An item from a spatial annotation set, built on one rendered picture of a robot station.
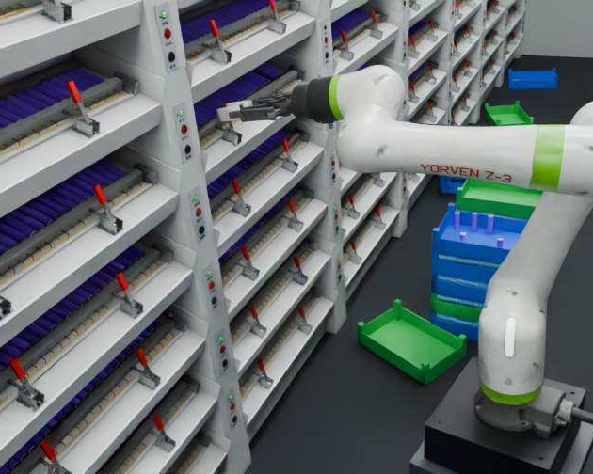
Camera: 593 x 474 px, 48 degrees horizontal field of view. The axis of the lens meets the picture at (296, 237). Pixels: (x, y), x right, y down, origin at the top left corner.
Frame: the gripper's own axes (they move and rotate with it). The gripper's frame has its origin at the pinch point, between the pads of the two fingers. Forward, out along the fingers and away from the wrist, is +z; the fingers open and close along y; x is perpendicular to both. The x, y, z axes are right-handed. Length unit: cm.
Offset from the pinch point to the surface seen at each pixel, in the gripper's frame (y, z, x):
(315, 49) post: 44.7, -0.1, 2.1
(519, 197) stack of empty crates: 102, -36, -72
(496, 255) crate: 57, -38, -70
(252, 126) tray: 9.7, 3.2, -7.0
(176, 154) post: -24.1, -0.4, -0.7
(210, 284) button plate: -21.2, 5.2, -33.0
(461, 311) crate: 57, -24, -92
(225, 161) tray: -7.0, 1.5, -9.2
